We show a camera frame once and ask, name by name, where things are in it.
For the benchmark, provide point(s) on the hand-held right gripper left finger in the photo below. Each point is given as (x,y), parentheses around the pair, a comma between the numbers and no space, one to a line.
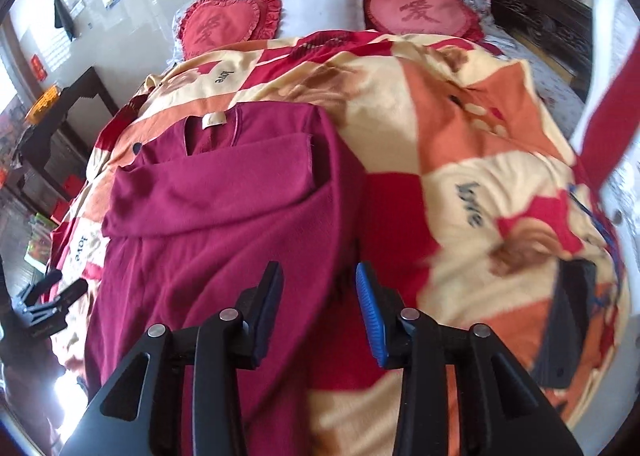
(267,308)

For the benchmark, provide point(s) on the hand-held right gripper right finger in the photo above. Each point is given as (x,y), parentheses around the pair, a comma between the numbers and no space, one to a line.
(370,318)

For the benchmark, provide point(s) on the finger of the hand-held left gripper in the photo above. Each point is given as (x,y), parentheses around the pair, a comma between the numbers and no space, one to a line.
(67,293)
(42,283)

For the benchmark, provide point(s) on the maroon sweater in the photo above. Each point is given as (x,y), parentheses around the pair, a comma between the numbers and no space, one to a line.
(225,216)

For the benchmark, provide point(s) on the orange box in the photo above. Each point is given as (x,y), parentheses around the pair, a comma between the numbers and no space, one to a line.
(44,103)

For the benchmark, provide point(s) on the dark wooden nightstand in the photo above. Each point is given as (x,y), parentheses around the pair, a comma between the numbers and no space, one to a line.
(85,106)

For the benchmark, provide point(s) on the black flat case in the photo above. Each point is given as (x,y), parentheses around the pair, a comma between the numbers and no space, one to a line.
(567,321)

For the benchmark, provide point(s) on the printed orange red blanket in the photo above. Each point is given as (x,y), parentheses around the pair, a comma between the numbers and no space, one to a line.
(450,111)

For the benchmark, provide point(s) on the dark hanging cloth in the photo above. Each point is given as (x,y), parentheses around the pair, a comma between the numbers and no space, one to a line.
(64,16)

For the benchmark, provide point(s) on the red heart pillow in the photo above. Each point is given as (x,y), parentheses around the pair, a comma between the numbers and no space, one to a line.
(420,11)
(220,26)

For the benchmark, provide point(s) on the floral bed sheet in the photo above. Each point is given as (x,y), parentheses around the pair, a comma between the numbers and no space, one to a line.
(545,81)

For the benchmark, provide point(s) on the white pillow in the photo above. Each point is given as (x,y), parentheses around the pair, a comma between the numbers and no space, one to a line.
(320,6)

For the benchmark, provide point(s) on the red and white cloth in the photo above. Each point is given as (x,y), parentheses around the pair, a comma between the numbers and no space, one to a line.
(610,101)

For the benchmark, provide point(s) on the red wall sticker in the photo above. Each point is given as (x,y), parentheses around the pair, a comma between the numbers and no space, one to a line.
(39,67)

